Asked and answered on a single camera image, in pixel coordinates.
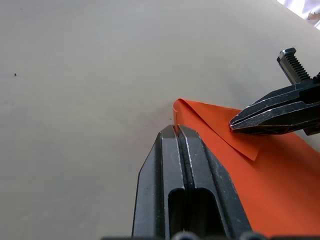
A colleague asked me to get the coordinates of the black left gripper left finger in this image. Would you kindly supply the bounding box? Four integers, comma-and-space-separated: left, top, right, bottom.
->
131, 124, 187, 236

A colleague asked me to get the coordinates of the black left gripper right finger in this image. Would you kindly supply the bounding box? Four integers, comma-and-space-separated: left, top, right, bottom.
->
177, 124, 252, 236

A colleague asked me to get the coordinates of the orange paper sheet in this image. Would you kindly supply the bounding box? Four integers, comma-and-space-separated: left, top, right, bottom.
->
171, 98, 320, 238

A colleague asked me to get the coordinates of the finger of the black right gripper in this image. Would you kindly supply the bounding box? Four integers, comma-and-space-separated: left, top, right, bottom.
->
234, 78, 320, 121
229, 100, 320, 137

